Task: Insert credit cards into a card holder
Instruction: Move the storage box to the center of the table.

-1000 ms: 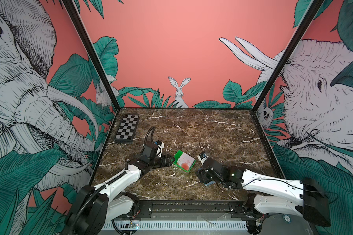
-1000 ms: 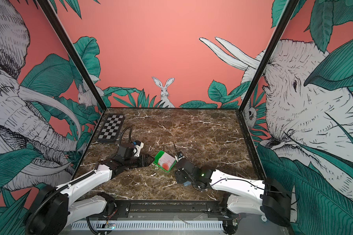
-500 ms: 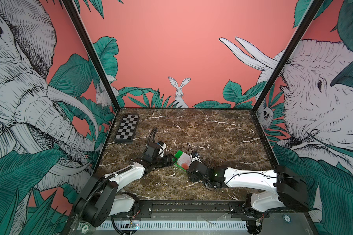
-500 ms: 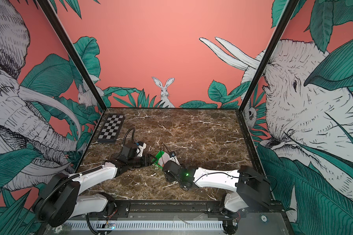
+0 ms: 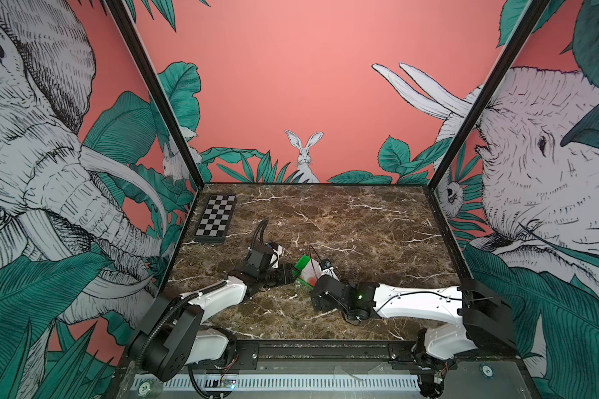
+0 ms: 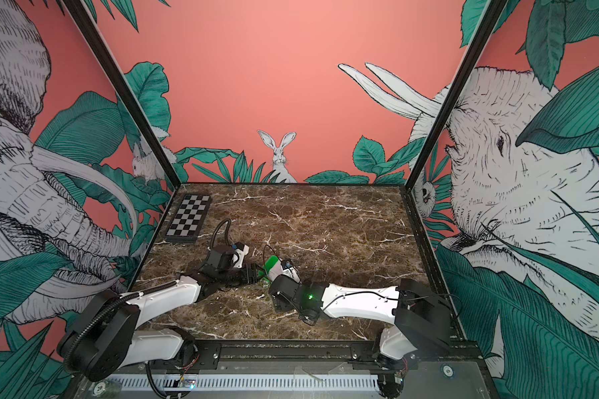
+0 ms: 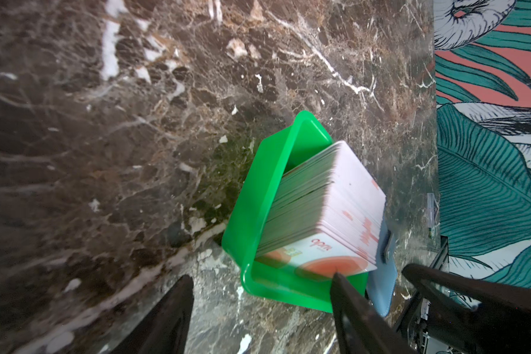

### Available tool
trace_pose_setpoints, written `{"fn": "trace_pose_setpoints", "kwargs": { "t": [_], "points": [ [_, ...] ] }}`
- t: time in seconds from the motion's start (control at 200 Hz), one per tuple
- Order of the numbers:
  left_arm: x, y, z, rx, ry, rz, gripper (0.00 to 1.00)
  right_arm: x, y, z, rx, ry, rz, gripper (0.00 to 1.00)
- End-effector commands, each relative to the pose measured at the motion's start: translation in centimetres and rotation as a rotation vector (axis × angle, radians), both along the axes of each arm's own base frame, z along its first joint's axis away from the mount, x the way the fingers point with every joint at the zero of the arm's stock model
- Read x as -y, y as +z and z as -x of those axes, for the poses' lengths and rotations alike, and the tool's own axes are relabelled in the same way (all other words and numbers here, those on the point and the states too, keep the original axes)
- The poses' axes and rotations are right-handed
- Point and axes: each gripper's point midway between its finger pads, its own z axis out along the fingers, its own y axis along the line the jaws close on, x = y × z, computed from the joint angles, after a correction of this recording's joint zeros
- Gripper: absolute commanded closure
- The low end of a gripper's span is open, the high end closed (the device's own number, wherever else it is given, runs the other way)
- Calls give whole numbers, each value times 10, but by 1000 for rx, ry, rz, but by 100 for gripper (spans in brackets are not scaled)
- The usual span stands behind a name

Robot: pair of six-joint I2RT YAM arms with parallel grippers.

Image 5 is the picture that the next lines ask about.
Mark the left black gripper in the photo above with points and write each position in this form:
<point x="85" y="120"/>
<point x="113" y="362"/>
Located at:
<point x="285" y="276"/>

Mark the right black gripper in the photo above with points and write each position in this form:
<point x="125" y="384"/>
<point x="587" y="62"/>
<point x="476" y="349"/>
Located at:
<point x="322" y="306"/>

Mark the green card tray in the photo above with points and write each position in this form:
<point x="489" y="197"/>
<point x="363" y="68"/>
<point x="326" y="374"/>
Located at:
<point x="300" y="265"/>

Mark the white red credit card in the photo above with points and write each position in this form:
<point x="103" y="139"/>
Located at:
<point x="311" y="273"/>

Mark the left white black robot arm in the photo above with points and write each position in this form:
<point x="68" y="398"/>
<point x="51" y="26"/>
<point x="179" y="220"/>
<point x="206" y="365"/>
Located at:
<point x="169" y="336"/>

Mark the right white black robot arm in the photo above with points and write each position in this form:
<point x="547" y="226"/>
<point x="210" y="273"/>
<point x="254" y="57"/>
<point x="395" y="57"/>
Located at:
<point x="472" y="315"/>

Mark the black white checkerboard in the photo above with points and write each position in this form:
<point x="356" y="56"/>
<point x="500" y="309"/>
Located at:
<point x="215" y="219"/>

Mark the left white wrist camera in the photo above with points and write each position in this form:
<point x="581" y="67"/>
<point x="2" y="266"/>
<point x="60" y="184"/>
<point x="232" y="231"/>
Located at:
<point x="278" y="251"/>

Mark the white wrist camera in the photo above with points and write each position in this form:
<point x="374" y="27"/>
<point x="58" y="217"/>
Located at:
<point x="278" y="251"/>
<point x="327" y="268"/>

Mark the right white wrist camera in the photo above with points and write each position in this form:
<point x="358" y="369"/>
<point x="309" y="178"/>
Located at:
<point x="327" y="268"/>

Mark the black front mounting rail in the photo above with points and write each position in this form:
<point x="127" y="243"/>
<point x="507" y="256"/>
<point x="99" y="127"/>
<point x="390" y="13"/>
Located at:
<point x="250" y="354"/>

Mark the white slotted cable duct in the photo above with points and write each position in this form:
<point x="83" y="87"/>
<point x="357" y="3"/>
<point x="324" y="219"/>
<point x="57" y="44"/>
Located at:
<point x="307" y="382"/>

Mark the left black frame post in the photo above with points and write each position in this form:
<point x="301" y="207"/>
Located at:
<point x="120" y="14"/>

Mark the black frame post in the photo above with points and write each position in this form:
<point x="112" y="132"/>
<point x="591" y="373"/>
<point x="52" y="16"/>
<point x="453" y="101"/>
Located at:
<point x="120" y="14"/>
<point x="522" y="31"/>

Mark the right black frame post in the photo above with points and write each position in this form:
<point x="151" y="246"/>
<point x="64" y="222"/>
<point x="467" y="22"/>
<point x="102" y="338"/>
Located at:
<point x="522" y="31"/>

